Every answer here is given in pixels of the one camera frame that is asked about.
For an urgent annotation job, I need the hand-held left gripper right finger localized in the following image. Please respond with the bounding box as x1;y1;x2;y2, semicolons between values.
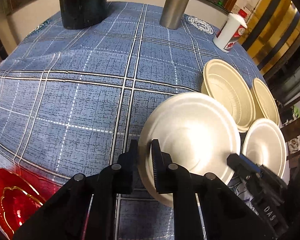
151;139;275;240

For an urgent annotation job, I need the small cream bowl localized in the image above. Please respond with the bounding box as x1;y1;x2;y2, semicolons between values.
250;78;280;127

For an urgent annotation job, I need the black cylindrical canister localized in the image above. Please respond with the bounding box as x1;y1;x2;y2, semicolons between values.
58;0;108;30

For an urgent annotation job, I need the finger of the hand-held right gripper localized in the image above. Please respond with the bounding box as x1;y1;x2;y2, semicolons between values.
227;154;287;191

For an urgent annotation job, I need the white bottle with red label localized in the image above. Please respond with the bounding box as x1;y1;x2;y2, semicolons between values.
213;12;248;53

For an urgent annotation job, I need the golden door frame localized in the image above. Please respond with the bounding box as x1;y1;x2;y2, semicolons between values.
240;0;300;71

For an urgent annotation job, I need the dark wooden chair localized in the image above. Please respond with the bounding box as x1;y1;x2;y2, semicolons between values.
262;37;300;107

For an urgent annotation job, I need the red plate with gold rim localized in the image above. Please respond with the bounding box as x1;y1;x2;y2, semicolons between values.
0;168;63;233

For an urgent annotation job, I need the blue plaid tablecloth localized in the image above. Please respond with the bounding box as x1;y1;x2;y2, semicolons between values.
0;1;290;240

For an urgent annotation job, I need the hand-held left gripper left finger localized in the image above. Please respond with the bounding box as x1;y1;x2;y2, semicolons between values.
12;139;138;240

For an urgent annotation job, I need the large cream bowl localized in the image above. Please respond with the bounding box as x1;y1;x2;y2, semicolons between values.
201;59;256;133
138;92;241;207

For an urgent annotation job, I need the steel thermos flask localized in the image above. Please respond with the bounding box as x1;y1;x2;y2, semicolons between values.
160;0;196;30

